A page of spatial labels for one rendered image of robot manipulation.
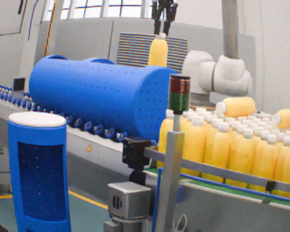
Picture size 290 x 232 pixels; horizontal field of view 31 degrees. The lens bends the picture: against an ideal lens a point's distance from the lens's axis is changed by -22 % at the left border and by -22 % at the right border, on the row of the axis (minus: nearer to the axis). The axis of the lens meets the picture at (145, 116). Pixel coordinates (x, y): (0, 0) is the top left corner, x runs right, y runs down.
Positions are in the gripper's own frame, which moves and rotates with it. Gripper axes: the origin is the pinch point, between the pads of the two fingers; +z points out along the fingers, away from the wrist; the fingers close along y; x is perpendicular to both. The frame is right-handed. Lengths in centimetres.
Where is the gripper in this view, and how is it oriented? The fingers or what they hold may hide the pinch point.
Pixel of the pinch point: (161, 27)
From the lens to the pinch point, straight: 253.3
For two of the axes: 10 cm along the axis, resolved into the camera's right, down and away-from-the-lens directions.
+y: -8.2, 0.3, -5.7
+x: 5.6, 2.8, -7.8
